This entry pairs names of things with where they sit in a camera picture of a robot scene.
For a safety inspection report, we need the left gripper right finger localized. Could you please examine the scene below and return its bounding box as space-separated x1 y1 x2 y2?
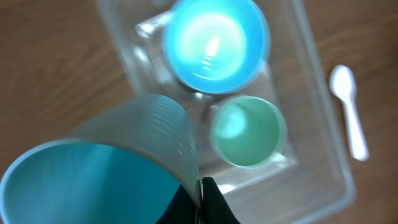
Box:
202 177 240 224

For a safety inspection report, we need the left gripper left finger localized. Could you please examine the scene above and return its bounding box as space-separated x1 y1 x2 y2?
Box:
156 185 197 224

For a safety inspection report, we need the blue plastic cup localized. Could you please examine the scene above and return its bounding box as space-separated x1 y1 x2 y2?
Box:
1 94 201 223

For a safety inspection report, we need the green plastic cup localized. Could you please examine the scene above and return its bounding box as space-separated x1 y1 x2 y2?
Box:
207 95 287 169

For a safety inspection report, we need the blue plastic bowl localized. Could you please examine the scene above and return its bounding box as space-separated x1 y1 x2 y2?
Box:
162 0 271 95

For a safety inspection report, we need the pink plastic spoon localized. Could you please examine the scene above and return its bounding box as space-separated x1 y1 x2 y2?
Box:
329 65 369 161

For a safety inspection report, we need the clear plastic container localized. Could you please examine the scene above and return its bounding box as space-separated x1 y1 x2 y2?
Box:
97 0 356 223

